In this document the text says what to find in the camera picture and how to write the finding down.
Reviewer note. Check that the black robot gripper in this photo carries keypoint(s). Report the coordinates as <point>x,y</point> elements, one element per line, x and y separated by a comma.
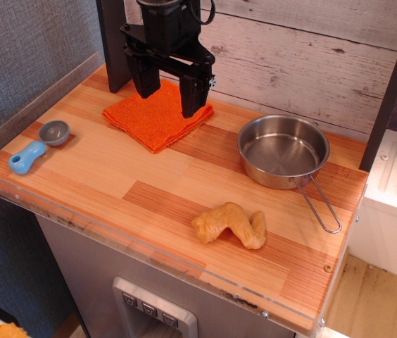
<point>168,40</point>

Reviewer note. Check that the orange cloth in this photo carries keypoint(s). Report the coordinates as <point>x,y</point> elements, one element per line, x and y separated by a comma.
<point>156,122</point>

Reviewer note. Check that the blue grey ice cream scoop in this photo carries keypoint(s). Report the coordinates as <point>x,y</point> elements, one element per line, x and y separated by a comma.
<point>53,133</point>

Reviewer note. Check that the stainless steel pot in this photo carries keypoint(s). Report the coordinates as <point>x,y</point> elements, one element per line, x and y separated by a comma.
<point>282,152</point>

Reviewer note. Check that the tan toy chicken piece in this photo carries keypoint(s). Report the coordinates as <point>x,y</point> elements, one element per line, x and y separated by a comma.
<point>250,231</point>

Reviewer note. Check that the silver toy fridge dispenser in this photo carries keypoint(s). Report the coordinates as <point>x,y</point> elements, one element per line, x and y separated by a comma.
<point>145,314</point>

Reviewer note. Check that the white toy sink unit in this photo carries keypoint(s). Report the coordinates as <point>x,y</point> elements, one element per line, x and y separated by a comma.
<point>373,235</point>

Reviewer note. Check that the yellow object bottom left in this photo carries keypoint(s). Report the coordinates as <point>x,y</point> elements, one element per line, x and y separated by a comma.
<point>10,330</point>

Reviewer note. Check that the dark right frame post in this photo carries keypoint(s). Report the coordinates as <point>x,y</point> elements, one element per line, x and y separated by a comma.
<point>381,123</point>

